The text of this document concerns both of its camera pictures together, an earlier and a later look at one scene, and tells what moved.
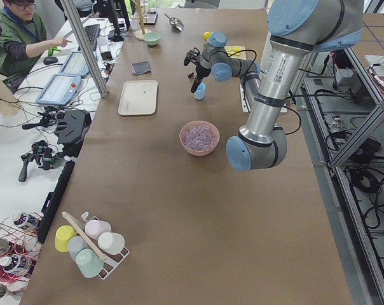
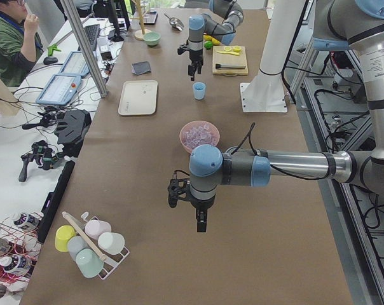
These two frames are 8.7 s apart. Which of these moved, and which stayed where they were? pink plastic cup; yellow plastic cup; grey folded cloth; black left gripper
Moved: black left gripper
Stayed: yellow plastic cup; grey folded cloth; pink plastic cup
